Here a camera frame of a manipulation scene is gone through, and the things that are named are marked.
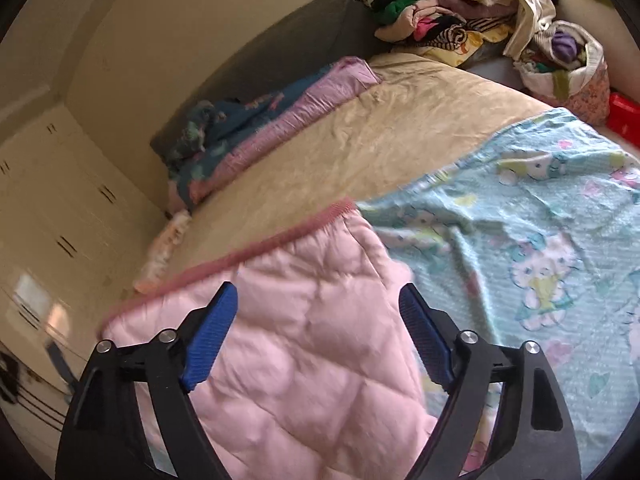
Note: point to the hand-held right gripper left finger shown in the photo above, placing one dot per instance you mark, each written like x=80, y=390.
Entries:
x=210, y=340

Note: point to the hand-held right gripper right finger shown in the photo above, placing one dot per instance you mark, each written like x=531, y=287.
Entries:
x=425, y=335

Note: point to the pink quilted jacket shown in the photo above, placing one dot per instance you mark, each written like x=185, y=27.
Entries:
x=310, y=360

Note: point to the pile of mixed clothes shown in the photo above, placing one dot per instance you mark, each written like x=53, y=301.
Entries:
x=440, y=10

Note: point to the peach patterned cloth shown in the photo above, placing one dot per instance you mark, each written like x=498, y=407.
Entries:
x=162, y=250

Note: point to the light blue cartoon printed blanket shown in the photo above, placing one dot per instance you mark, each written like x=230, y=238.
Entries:
x=500, y=200

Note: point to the cream wardrobe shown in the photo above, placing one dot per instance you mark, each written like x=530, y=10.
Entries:
x=60, y=210

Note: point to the beige bedspread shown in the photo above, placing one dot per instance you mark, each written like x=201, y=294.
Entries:
x=350, y=145

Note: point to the dark blue floral blanket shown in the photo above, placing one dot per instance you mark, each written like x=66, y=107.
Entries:
x=225, y=125

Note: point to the folded purple quilt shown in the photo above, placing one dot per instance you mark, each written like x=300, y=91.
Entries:
x=320, y=95

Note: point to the floral fabric bag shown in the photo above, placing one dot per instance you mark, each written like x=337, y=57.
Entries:
x=565, y=75

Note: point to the red box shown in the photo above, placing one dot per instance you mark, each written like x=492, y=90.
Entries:
x=624, y=112

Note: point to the grey headboard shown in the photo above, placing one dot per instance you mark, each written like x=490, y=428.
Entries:
x=300, y=35

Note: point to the cream curtain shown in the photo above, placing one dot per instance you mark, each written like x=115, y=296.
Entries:
x=530, y=5

